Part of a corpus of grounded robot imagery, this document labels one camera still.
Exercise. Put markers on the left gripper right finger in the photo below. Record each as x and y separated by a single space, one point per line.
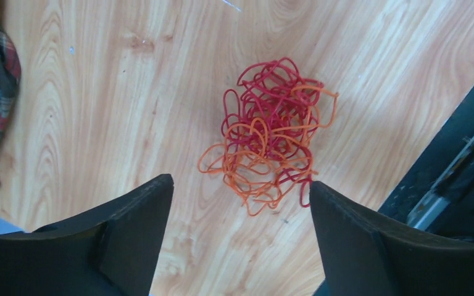
367 253

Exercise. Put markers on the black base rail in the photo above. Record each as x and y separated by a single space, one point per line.
437 193

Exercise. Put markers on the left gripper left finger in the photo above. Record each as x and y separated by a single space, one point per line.
111 249

